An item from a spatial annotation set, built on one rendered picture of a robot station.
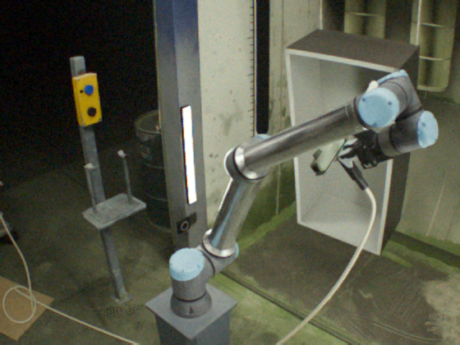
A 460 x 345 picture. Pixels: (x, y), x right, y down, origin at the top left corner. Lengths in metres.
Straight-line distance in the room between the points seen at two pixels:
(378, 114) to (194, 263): 1.03
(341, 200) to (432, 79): 1.11
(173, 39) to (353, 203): 1.61
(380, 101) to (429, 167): 2.42
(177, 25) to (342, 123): 1.38
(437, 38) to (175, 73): 1.82
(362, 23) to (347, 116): 2.26
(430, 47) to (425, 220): 1.31
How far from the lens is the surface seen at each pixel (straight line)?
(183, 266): 1.71
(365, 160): 1.30
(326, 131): 1.08
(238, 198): 1.54
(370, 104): 0.99
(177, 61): 2.27
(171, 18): 2.24
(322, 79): 2.49
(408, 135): 1.14
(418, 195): 3.35
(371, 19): 3.24
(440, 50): 3.08
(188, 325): 1.83
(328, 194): 2.95
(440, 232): 3.30
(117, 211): 2.32
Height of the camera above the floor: 2.01
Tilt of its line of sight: 28 degrees down
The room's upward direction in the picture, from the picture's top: 1 degrees counter-clockwise
